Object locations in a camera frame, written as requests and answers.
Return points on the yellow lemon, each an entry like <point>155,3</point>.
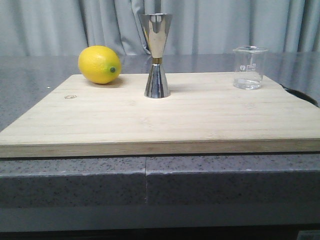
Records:
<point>99,64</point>

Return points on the steel double jigger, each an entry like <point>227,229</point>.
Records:
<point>156,29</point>

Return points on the clear glass beaker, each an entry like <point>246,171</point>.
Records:
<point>249,67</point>

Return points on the wooden cutting board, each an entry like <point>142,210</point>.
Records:
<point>204,113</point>

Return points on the grey curtain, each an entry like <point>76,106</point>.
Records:
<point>66,27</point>

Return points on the black cutting board handle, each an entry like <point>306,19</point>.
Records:
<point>300,95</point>

